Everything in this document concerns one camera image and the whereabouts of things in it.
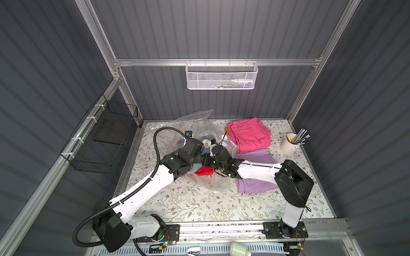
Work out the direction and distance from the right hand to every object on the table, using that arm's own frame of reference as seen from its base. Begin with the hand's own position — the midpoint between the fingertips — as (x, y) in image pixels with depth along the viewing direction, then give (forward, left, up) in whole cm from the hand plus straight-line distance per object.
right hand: (199, 157), depth 85 cm
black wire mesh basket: (-3, +46, +15) cm, 48 cm away
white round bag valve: (+6, -4, +5) cm, 9 cm away
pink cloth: (+22, -32, -7) cm, 39 cm away
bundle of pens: (+15, -60, -1) cm, 62 cm away
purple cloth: (-11, -28, -10) cm, 32 cm away
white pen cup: (+12, -53, -6) cm, 54 cm away
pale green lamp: (-39, -17, -5) cm, 43 cm away
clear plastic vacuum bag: (+35, +5, -13) cm, 37 cm away
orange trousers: (+27, -18, -8) cm, 33 cm away
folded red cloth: (-3, -3, -9) cm, 10 cm away
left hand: (-2, +1, +9) cm, 9 cm away
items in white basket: (+37, -22, +21) cm, 48 cm away
